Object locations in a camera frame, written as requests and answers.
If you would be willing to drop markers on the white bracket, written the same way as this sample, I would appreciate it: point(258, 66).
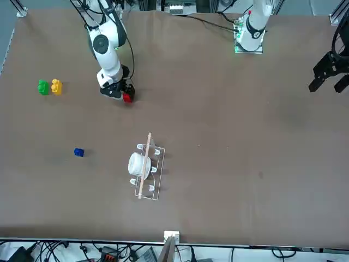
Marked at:
point(171, 234)

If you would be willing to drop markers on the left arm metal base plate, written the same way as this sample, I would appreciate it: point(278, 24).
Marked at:
point(257, 51)

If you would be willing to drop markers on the grey power adapter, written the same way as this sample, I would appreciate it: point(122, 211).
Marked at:
point(148, 255)

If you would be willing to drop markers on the black power adapter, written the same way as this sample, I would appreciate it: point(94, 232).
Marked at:
point(19, 255)

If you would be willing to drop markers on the yellow toy building block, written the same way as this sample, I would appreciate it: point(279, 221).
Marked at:
point(56, 87)

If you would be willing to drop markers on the red wooden cube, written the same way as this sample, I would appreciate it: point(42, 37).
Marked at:
point(127, 98)

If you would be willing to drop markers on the white cup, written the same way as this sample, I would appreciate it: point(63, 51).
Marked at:
point(135, 165)

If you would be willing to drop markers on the blue wooden cube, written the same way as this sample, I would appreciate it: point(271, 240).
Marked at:
point(79, 152)

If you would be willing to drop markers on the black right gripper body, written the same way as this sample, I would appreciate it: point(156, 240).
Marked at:
point(126, 75)

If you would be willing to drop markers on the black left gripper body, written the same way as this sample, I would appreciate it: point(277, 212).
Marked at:
point(334, 64)

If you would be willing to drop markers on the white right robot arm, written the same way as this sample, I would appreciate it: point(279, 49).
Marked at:
point(105, 43)

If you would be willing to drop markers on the aluminium frame profile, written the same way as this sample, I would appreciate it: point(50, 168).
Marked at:
point(336, 15)

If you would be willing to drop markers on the aluminium camera post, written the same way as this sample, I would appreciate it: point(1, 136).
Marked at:
point(167, 252)

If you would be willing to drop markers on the green toy building block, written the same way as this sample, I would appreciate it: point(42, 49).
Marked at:
point(43, 88)

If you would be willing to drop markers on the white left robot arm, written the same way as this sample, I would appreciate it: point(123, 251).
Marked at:
point(252, 30)

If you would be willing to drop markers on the orange and black box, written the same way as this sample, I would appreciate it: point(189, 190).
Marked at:
point(110, 255)

